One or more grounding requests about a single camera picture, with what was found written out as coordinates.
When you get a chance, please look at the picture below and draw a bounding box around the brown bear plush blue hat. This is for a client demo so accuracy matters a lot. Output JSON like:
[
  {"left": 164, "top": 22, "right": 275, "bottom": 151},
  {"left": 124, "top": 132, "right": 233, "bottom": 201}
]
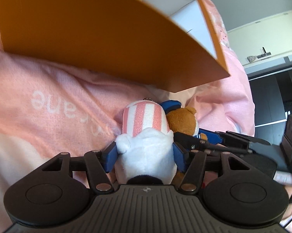
[{"left": 160, "top": 100, "right": 221, "bottom": 188}]

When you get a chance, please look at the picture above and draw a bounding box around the white pink striped plush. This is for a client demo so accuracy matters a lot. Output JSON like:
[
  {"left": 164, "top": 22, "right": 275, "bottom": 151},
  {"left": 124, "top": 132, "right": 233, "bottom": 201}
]
[{"left": 114, "top": 100, "right": 176, "bottom": 185}]

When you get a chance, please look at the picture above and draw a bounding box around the orange cardboard storage box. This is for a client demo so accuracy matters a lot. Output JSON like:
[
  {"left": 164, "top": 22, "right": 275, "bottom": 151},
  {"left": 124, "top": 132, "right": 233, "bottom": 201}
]
[{"left": 0, "top": 0, "right": 229, "bottom": 92}]

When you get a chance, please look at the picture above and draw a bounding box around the person's right hand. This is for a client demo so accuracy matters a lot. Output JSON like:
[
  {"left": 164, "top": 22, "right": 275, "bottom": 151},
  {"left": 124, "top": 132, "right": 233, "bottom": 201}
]
[{"left": 273, "top": 171, "right": 292, "bottom": 232}]

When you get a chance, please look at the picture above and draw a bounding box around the pink patterned duvet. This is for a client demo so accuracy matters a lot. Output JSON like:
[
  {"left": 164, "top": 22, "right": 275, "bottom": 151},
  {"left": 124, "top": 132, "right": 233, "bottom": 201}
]
[{"left": 0, "top": 0, "right": 255, "bottom": 232}]

